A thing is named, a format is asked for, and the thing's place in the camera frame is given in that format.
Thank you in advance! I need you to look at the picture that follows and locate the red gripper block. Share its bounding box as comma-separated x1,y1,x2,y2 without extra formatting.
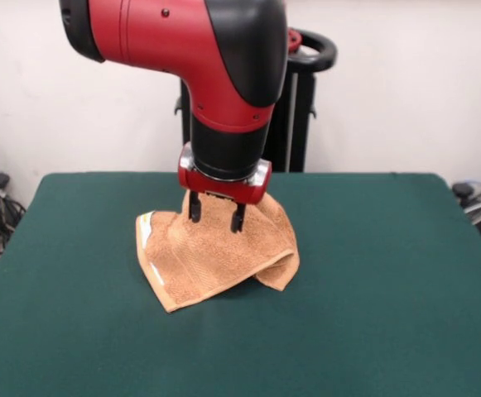
176,142,273,233

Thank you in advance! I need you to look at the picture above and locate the tan terry towel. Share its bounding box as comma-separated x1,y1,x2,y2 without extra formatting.
135,189,301,314

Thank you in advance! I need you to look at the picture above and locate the dark green table cloth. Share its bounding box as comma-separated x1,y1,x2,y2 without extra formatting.
0,172,481,397

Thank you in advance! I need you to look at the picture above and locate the small black power adapter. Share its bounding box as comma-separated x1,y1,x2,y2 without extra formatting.
451,182,476,199

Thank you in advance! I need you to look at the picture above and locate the white round object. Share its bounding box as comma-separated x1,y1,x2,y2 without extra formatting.
463,197,481,227

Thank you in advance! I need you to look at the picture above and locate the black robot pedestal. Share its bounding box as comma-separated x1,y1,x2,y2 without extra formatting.
172,27,339,174

